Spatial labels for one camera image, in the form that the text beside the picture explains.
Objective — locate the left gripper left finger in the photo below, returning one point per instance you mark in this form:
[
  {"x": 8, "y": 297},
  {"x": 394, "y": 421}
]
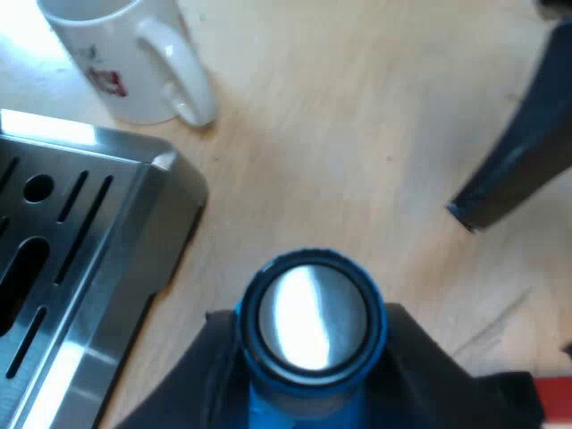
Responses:
[{"x": 196, "y": 384}]

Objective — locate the steel espresso machine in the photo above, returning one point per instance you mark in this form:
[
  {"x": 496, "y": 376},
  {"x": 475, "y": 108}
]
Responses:
[{"x": 89, "y": 250}]

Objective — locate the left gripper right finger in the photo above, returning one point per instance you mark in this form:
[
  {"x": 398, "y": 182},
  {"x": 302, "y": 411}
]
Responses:
[{"x": 415, "y": 384}]

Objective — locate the bright blue tamper steel top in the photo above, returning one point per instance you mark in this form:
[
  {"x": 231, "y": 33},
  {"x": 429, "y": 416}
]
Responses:
[{"x": 313, "y": 313}]

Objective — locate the white mug red black print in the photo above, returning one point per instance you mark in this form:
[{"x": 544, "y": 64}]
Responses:
[{"x": 129, "y": 53}]

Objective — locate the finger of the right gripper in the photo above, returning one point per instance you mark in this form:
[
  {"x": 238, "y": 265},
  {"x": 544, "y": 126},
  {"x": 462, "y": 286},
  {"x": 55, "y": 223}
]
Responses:
[{"x": 527, "y": 152}]

